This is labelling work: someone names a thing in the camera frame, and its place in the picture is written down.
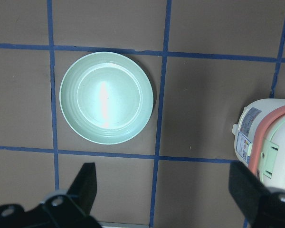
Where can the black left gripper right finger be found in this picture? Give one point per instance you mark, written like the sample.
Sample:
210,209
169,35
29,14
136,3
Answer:
249,194

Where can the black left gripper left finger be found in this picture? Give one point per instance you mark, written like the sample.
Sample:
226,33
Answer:
83,188

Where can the cream rice cooker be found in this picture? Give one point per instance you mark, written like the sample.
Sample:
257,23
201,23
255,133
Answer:
260,141

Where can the green plate near left arm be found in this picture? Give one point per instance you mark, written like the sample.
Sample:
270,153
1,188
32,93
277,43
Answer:
106,98

